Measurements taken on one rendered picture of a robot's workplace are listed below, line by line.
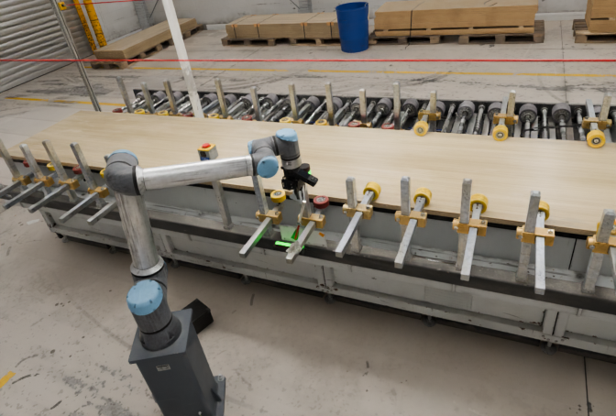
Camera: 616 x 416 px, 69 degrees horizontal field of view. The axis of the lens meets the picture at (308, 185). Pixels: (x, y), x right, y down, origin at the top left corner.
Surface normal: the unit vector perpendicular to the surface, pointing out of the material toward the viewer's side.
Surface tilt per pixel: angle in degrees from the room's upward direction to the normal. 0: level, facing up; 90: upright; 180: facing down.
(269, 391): 0
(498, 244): 90
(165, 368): 90
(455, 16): 90
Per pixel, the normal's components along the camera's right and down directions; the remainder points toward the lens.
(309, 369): -0.13, -0.84
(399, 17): -0.39, 0.54
